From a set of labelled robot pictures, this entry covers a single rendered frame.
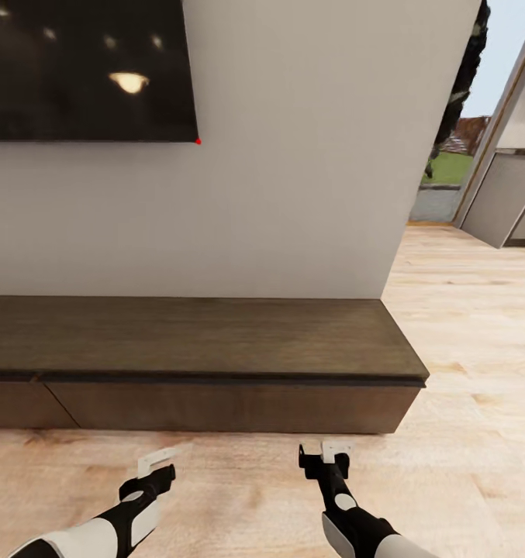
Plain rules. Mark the cabinet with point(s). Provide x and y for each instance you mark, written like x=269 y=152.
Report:
x=218 y=364

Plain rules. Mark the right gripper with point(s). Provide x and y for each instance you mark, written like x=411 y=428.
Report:
x=316 y=469

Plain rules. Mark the fixed window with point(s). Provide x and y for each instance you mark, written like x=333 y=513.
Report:
x=489 y=70

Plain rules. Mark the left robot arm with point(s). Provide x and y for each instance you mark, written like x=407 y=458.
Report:
x=117 y=532

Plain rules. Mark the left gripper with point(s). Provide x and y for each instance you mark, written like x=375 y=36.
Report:
x=159 y=479

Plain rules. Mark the wall mounted tv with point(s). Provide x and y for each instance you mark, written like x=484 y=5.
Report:
x=95 y=70

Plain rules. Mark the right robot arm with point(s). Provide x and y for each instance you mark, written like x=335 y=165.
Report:
x=352 y=531

